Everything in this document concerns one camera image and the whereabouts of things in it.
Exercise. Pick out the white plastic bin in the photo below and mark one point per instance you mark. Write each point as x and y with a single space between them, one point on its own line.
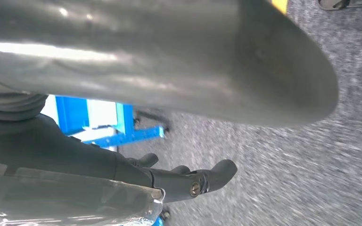
101 113

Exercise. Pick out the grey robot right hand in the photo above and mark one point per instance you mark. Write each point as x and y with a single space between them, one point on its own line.
168 56

